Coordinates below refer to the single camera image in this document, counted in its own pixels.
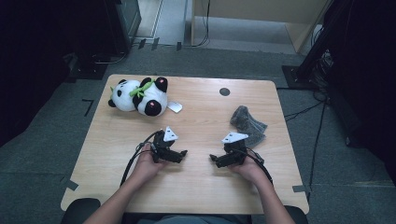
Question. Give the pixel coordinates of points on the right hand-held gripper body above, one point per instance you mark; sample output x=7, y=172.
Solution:
x=238, y=152

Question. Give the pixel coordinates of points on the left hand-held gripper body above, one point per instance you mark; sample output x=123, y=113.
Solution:
x=160, y=146

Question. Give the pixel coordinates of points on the grey fuzzy scarf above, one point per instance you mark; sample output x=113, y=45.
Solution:
x=249, y=124

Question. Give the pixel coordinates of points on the panda plush toy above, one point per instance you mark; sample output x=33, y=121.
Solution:
x=124, y=95

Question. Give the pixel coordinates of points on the person's right hand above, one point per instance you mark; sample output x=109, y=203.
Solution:
x=253, y=171

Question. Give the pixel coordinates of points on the person's left hand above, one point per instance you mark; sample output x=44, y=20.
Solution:
x=144, y=169

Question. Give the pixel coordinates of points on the person's clothing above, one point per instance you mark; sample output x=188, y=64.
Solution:
x=186, y=220

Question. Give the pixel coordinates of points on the round dark table grommet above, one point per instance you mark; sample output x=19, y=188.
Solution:
x=224, y=91

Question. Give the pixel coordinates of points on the grey tape strip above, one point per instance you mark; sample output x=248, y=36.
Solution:
x=300, y=188
x=71, y=184

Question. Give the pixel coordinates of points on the black tape corner mark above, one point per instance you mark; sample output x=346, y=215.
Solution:
x=89, y=104

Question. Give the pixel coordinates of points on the dark tape piece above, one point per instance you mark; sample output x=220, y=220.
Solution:
x=178, y=46
x=141, y=43
x=155, y=43

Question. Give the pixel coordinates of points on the black metal stand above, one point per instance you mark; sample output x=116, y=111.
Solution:
x=311, y=56

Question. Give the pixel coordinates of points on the black cabinet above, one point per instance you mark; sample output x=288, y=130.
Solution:
x=124, y=25

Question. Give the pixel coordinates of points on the beige wooden desk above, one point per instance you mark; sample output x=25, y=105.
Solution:
x=249, y=6

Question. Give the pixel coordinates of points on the dark curtain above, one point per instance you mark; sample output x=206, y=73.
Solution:
x=37, y=62
x=367, y=77

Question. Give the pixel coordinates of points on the black floor base plate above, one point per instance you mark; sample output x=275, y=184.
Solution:
x=90, y=72

